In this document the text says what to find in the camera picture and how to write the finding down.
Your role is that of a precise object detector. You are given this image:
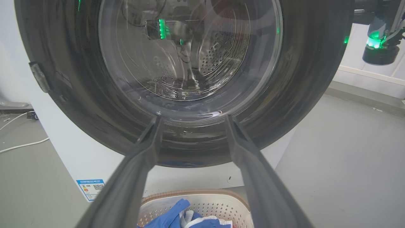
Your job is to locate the dark round washing machine door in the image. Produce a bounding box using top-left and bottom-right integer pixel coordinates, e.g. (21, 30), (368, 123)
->
(14, 0), (355, 168)

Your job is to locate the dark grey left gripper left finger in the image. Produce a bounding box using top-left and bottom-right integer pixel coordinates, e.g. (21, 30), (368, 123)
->
(75, 115), (164, 228)

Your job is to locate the blue energy label sticker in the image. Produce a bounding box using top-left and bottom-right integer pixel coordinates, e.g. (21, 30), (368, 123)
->
(76, 179), (106, 202)

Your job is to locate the white garment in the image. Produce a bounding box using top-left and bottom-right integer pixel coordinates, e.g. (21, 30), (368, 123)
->
(180, 210), (233, 228)

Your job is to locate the grey door handle latch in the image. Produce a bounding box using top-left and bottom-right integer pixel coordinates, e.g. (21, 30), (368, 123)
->
(29, 62), (51, 93)

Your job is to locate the thin white floor cable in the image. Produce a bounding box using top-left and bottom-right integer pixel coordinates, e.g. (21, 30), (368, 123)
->
(0, 111), (29, 131)
(0, 137), (50, 154)

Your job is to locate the grey flat floor base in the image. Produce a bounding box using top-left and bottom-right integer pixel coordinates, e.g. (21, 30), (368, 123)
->
(0, 101), (34, 115)

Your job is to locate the blue garment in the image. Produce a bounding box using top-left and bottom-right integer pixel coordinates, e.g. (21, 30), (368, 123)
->
(137, 199), (233, 228)

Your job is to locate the white washing machine body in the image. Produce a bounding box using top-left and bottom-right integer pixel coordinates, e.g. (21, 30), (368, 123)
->
(13, 0), (298, 203)

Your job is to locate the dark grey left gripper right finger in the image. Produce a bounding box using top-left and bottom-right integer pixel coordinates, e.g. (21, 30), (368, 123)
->
(225, 114), (314, 228)

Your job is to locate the beige perforated laundry basket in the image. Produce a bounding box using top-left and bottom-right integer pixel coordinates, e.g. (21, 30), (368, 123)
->
(138, 189), (254, 228)

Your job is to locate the steel perforated washer drum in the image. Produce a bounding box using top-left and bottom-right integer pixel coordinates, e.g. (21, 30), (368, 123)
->
(127, 0), (253, 98)

